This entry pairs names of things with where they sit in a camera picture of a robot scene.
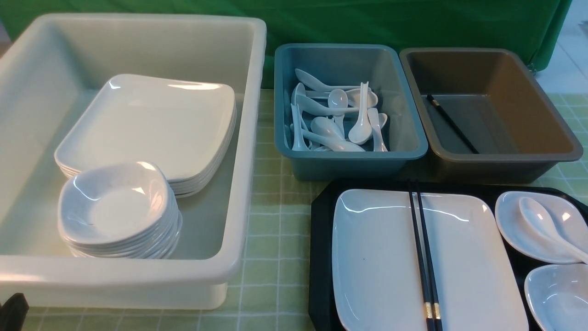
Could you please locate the large white rectangular plate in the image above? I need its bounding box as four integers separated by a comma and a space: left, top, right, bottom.
332, 189, 529, 331

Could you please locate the white ceramic soup spoon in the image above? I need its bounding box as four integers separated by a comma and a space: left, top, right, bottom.
519, 197, 588, 264

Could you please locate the white small dish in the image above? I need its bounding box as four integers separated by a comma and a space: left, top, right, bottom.
494, 191, 588, 264
524, 263, 588, 331

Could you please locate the white spoon bottom of bin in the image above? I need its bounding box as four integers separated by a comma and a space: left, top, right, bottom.
301, 130, 365, 152

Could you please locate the white spoon of bin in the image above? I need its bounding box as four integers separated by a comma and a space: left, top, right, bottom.
301, 130, 365, 152
294, 95, 360, 116
294, 68, 360, 92

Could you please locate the white spoon middle of bin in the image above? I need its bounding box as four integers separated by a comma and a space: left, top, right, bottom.
294, 95, 360, 116

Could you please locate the white spoon top of bin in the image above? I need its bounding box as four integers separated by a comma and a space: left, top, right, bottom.
294, 68, 360, 92

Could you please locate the teal plastic bin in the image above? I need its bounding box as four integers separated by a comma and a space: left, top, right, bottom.
274, 43, 429, 181

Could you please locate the stack of white square plates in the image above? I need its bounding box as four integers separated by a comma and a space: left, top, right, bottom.
54, 74, 237, 198

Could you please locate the black chopstick in brown bin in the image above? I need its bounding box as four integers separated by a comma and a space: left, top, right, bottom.
426, 94, 479, 154

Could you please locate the large white plastic bin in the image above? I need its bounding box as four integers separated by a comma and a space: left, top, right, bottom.
1, 13, 266, 309

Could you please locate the stack of white small bowls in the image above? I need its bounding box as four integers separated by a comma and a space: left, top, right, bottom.
57, 161, 183, 259

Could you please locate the brown plastic bin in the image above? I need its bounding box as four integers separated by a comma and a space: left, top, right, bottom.
399, 47, 584, 184

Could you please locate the green cloth backdrop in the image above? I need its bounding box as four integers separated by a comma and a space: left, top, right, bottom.
0, 0, 571, 89

